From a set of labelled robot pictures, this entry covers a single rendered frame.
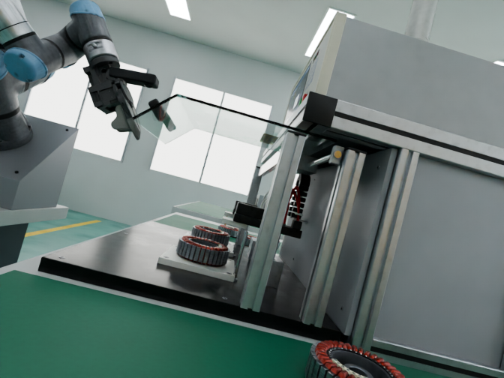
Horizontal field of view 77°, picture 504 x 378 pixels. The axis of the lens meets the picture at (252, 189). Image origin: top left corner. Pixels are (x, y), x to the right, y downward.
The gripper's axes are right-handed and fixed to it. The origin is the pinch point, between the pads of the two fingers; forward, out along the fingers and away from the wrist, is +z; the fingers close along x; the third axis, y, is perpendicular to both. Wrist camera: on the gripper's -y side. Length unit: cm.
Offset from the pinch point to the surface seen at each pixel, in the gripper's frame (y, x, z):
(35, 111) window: 239, -458, -218
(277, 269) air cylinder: -20.7, 17.4, 40.6
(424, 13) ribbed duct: -174, -111, -45
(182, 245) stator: -4.1, 17.5, 29.1
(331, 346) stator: -22, 44, 44
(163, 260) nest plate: -0.6, 21.2, 30.2
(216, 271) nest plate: -9.2, 21.2, 35.7
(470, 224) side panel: -51, 34, 40
